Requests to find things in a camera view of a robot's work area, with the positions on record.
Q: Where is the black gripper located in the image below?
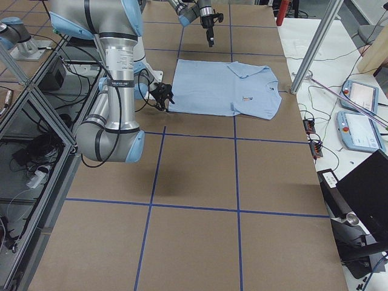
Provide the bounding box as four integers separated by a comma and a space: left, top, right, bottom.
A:
150, 82, 175, 112
200, 12, 215, 47

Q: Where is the light blue t-shirt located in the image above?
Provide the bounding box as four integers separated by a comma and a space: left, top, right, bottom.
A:
170, 59, 282, 120

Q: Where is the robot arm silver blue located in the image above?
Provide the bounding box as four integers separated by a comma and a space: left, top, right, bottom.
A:
167, 0, 223, 47
50, 1, 145, 163

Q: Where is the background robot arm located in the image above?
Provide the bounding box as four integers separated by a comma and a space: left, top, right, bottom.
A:
1, 16, 38, 58

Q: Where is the red fire extinguisher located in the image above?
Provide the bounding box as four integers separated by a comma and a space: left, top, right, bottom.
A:
276, 0, 290, 27

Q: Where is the reacher grabber stick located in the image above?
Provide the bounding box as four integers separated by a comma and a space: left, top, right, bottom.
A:
304, 70, 387, 130

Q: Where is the upper orange circuit board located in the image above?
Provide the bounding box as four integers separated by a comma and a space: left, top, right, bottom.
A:
301, 110, 316, 134

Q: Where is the orange circuit board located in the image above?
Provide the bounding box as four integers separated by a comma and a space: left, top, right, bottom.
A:
309, 140, 323, 159
301, 110, 316, 134

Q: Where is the lower orange circuit board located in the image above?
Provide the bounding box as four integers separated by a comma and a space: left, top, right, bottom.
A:
309, 140, 323, 159

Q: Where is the upper teach pendant tablet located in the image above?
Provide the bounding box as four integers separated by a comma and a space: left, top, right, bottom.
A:
340, 80, 379, 113

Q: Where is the teach pendant tablet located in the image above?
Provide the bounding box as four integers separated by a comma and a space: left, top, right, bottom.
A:
340, 80, 379, 113
336, 110, 386, 153

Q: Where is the lower teach pendant tablet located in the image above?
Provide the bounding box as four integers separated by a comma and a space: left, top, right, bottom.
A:
336, 110, 386, 153

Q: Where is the black box with label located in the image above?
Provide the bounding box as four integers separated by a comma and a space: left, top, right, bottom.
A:
317, 169, 352, 218

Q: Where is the black monitor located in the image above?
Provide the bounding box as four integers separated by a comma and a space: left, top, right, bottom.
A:
336, 150, 388, 241

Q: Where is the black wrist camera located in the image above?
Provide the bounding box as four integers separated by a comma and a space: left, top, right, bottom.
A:
213, 10, 224, 23
151, 82, 173, 102

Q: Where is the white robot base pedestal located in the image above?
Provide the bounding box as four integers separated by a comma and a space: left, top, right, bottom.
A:
133, 37, 162, 100

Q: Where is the aluminium frame post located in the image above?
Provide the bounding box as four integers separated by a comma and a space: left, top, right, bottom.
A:
290, 0, 344, 95

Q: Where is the aluminium side frame rack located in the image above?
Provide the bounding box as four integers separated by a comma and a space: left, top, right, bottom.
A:
0, 5, 122, 291

